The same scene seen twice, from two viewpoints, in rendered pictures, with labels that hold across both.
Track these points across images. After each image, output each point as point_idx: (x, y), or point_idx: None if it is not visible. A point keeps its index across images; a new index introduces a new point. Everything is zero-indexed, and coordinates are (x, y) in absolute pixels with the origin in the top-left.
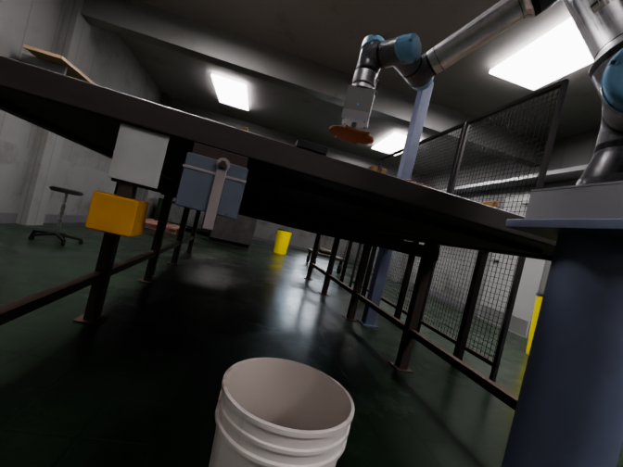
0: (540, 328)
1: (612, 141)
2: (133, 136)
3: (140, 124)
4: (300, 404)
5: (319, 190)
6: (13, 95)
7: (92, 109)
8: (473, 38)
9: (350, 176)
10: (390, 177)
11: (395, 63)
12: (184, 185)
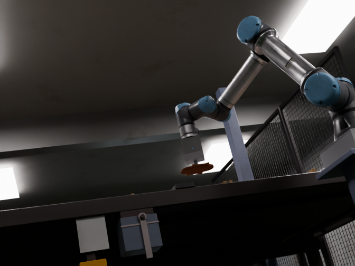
0: None
1: (334, 115)
2: (85, 224)
3: (87, 215)
4: None
5: (193, 216)
6: (6, 232)
7: (60, 218)
8: (242, 84)
9: (214, 192)
10: (237, 182)
11: (203, 115)
12: (126, 238)
